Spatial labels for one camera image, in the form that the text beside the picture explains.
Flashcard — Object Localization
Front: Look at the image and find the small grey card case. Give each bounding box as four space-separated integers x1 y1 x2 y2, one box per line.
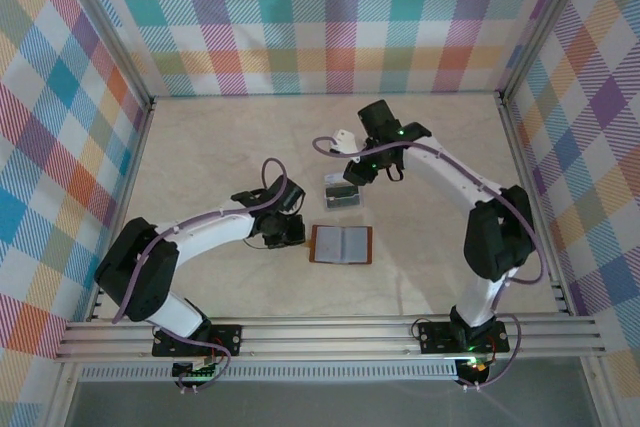
323 184 362 201

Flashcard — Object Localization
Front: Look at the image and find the dark green card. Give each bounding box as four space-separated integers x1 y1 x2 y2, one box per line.
323 196 367 212

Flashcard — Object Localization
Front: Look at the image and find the brown leather card holder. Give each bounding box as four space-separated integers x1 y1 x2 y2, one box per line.
302 224 374 265

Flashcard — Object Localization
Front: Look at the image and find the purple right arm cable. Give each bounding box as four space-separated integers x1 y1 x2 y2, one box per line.
312 135 546 391

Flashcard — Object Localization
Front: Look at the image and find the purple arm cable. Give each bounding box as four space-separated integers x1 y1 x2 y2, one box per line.
312 135 546 391
112 157 294 394

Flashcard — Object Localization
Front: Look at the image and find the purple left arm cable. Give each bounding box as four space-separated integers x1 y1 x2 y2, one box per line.
112 157 294 394

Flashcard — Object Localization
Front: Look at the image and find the aluminium mounting rail beam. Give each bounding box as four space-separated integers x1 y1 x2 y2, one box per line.
54 315 607 364

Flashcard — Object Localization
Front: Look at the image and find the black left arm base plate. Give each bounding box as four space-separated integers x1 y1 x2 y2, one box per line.
151 324 244 357

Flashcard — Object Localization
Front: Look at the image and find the aluminium side rail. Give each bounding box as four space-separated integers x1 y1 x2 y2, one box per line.
497 91 576 318
85 96 157 323

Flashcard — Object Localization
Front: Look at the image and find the grey slotted cable duct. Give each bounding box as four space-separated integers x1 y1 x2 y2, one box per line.
79 365 461 382

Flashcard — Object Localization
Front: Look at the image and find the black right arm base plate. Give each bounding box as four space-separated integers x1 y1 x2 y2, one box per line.
417 320 511 353

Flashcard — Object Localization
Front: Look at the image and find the aluminium frame post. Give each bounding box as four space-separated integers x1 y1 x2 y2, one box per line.
49 0 155 108
582 361 619 427
42 361 84 427
497 0 601 103

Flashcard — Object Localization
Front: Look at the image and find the aluminium lower frame post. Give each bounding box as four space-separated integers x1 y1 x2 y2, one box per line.
42 361 84 427
582 361 619 427

